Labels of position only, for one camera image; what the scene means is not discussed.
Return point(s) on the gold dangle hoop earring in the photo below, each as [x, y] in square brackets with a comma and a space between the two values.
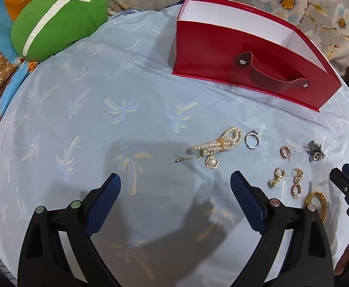
[296, 188]

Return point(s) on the gold cuff bangle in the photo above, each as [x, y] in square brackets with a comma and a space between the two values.
[323, 203]

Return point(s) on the small gold hoop earring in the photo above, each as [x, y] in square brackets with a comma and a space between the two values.
[285, 152]

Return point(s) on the silver metal clip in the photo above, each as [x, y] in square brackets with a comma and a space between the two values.
[315, 152]

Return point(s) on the green round cushion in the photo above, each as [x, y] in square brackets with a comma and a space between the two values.
[46, 27]

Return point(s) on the red jewelry box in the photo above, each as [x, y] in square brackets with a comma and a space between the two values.
[232, 43]

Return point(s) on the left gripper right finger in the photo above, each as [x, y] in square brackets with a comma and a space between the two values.
[308, 261]

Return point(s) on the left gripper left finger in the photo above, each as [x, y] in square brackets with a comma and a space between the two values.
[42, 259]

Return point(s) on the gold drop earring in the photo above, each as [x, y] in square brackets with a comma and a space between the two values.
[279, 173]

